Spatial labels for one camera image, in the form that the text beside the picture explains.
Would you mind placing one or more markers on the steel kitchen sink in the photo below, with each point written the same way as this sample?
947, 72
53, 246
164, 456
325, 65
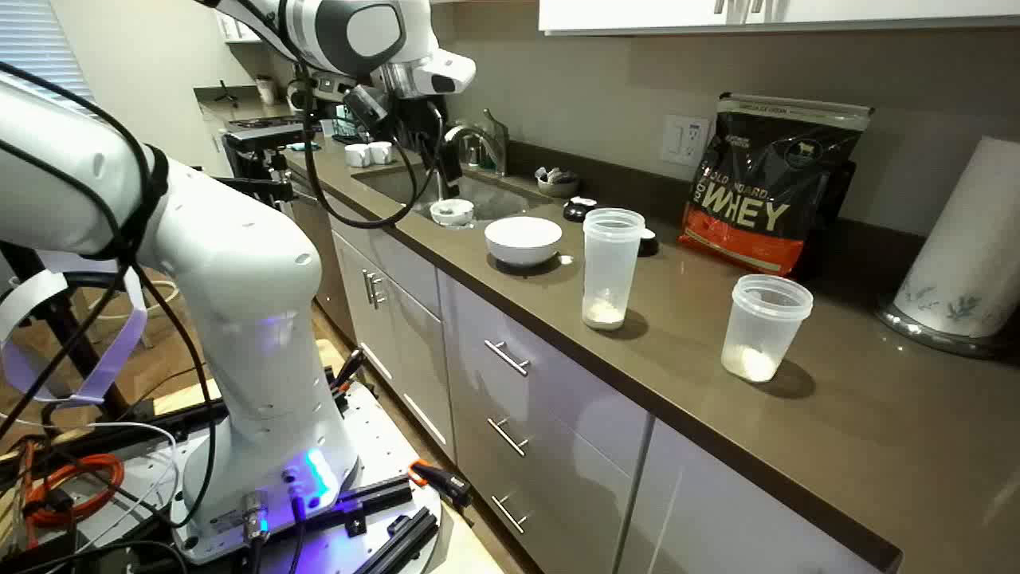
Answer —
500, 196

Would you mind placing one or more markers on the black red whey protein bag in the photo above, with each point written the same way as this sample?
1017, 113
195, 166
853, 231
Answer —
765, 191

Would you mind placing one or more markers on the short clear plastic container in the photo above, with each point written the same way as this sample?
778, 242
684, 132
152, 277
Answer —
765, 331

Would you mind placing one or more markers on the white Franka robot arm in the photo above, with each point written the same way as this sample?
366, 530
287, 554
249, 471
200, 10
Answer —
244, 275

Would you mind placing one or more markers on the white curved plastic frame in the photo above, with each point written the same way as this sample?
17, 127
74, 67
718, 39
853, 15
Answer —
116, 339

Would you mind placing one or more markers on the small white sink-side object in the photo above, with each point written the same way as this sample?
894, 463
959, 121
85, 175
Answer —
557, 175

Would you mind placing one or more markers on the black shaker lid white flap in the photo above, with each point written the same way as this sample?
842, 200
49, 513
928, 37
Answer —
649, 242

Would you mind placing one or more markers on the white upper cabinet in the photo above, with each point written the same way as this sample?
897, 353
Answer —
848, 10

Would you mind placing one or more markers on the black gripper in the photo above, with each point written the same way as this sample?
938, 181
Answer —
423, 121

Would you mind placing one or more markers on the white paper towel roll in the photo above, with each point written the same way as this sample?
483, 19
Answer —
968, 242

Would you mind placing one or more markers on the chrome faucet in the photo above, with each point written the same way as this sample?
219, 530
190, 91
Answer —
480, 139

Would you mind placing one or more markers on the window blinds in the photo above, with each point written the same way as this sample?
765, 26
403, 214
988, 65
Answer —
37, 43

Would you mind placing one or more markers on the white perforated base platform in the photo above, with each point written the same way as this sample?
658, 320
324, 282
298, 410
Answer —
371, 426

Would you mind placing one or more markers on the small white round cap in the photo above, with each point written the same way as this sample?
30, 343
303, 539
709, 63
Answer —
564, 259

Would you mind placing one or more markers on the grey lower cabinet unit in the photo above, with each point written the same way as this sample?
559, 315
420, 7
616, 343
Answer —
574, 446

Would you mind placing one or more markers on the silver paper towel holder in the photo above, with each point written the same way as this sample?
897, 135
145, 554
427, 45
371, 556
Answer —
936, 332

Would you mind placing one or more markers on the small white cup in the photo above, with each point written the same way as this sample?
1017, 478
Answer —
358, 155
384, 155

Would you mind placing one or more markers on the white ceramic bowl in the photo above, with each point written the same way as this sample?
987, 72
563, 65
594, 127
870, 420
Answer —
525, 240

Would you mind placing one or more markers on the black stove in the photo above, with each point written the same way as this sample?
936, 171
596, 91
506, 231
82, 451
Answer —
259, 149

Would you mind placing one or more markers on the tall clear shaker cup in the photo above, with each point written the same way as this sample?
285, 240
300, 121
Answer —
612, 266

